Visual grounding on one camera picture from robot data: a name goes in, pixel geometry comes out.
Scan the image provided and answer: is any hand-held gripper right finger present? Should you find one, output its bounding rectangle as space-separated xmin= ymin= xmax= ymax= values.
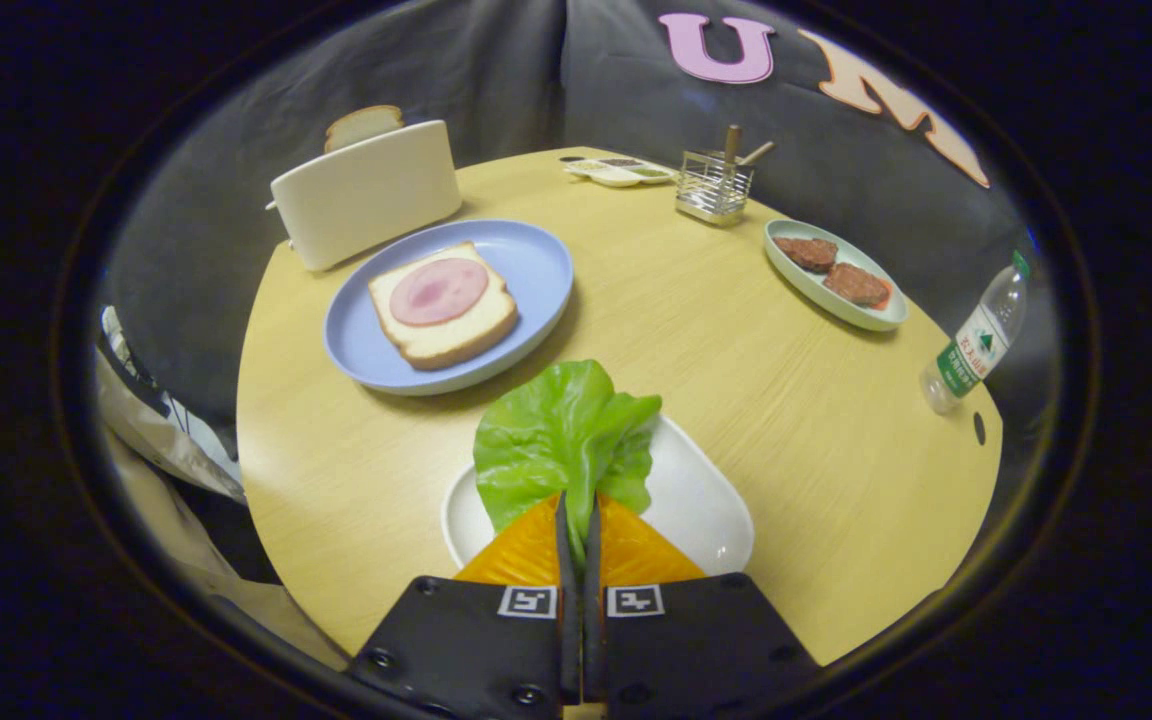
xmin=583 ymin=495 xmax=822 ymax=713

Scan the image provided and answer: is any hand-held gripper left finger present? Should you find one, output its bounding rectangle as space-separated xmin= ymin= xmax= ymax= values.
xmin=348 ymin=492 xmax=582 ymax=720

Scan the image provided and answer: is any green lettuce leaf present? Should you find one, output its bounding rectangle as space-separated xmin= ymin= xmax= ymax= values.
xmin=473 ymin=360 xmax=664 ymax=571

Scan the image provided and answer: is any plain bread slice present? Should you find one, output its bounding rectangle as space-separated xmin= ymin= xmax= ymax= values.
xmin=324 ymin=105 xmax=405 ymax=154

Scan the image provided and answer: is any white plate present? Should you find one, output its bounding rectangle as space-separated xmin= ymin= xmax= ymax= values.
xmin=441 ymin=415 xmax=755 ymax=578

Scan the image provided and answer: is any beige cloth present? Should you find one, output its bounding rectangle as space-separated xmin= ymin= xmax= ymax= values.
xmin=106 ymin=455 xmax=352 ymax=671

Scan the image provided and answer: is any bread slice under ham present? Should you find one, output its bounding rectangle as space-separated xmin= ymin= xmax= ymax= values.
xmin=368 ymin=241 xmax=520 ymax=372

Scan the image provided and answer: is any pink ham slice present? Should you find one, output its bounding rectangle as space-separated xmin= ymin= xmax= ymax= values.
xmin=389 ymin=258 xmax=490 ymax=327

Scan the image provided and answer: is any pale green plate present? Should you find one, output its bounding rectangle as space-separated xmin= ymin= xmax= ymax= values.
xmin=764 ymin=218 xmax=909 ymax=333

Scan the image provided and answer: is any white crumpled bag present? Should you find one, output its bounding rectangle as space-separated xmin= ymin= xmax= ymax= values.
xmin=96 ymin=305 xmax=247 ymax=501

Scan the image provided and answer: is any blue plate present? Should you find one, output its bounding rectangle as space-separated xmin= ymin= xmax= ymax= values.
xmin=323 ymin=220 xmax=575 ymax=397

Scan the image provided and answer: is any brown meat patty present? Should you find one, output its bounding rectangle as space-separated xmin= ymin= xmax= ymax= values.
xmin=774 ymin=236 xmax=839 ymax=273
xmin=823 ymin=262 xmax=892 ymax=309

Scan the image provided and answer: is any clear water bottle green label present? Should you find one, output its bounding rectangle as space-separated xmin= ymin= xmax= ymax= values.
xmin=920 ymin=250 xmax=1031 ymax=416

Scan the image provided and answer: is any white toaster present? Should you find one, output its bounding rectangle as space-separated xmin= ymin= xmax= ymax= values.
xmin=269 ymin=120 xmax=463 ymax=273

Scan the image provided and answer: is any white divided condiment dish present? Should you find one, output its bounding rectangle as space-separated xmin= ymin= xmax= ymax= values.
xmin=563 ymin=155 xmax=679 ymax=189

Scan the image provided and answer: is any black backdrop cloth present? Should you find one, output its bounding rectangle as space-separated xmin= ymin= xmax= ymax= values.
xmin=101 ymin=0 xmax=1067 ymax=451

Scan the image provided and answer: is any metal wire utensil holder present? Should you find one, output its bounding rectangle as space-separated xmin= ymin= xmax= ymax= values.
xmin=675 ymin=150 xmax=755 ymax=227

